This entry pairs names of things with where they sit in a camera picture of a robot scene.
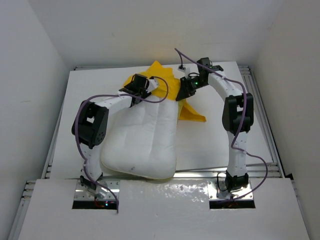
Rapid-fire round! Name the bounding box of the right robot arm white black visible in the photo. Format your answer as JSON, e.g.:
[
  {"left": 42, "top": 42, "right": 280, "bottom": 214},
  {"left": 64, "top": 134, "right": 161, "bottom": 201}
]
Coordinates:
[{"left": 175, "top": 57, "right": 254, "bottom": 193}]

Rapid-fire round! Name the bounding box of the yellow pillowcase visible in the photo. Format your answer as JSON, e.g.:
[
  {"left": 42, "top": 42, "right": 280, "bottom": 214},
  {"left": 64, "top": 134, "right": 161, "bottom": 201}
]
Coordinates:
[{"left": 139, "top": 60, "right": 207, "bottom": 123}]

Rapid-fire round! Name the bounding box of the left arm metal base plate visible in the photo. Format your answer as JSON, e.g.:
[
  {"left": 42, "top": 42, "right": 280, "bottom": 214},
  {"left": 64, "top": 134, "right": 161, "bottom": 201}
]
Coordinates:
[{"left": 72, "top": 180, "right": 117, "bottom": 210}]

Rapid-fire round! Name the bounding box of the white front cover panel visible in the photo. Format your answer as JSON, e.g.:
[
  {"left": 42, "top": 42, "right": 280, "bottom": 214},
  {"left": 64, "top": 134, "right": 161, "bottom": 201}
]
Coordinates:
[{"left": 19, "top": 178, "right": 309, "bottom": 240}]

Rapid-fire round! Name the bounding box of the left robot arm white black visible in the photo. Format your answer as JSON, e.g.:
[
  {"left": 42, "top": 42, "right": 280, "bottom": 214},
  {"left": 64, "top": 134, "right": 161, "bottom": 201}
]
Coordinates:
[{"left": 71, "top": 74, "right": 159, "bottom": 191}]

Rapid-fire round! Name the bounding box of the black thin base cable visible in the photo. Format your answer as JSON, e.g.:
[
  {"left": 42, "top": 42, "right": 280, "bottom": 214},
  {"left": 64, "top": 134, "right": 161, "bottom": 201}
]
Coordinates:
[{"left": 216, "top": 172, "right": 232, "bottom": 196}]

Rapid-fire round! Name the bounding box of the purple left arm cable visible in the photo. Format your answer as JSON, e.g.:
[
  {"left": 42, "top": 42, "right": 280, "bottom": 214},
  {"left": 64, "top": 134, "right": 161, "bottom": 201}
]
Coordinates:
[{"left": 74, "top": 76, "right": 170, "bottom": 215}]

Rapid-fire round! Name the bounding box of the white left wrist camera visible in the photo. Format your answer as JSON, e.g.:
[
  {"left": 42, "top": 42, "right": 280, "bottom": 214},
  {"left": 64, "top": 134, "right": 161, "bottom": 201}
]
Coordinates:
[{"left": 146, "top": 77, "right": 159, "bottom": 93}]

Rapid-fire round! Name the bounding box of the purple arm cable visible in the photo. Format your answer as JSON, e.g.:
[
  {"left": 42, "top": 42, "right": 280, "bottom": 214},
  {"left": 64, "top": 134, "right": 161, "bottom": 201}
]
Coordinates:
[
  {"left": 74, "top": 76, "right": 170, "bottom": 215},
  {"left": 174, "top": 48, "right": 270, "bottom": 201}
]

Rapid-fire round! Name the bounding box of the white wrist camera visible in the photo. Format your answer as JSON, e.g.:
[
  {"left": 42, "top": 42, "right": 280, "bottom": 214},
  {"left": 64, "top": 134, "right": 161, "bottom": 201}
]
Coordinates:
[
  {"left": 146, "top": 77, "right": 159, "bottom": 93},
  {"left": 177, "top": 64, "right": 191, "bottom": 75}
]

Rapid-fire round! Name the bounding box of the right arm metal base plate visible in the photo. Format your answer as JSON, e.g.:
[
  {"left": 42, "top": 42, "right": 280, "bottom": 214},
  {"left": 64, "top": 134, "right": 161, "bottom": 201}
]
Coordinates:
[{"left": 207, "top": 178, "right": 256, "bottom": 210}]

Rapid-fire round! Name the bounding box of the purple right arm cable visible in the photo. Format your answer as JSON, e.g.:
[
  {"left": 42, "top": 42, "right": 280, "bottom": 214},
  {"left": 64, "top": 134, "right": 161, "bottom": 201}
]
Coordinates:
[{"left": 174, "top": 48, "right": 270, "bottom": 201}]

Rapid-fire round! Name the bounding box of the white pillow with yellow edge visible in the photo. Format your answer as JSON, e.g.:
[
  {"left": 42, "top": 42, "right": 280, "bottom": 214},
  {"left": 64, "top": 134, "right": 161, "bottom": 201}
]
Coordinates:
[{"left": 100, "top": 96, "right": 179, "bottom": 180}]

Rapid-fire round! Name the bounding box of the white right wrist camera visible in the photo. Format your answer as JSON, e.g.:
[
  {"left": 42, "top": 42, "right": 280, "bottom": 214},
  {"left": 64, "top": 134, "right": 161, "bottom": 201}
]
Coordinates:
[{"left": 177, "top": 64, "right": 191, "bottom": 75}]

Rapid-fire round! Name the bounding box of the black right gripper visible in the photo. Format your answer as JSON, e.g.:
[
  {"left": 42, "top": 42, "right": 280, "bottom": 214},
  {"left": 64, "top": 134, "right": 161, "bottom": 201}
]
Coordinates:
[{"left": 177, "top": 75, "right": 208, "bottom": 101}]

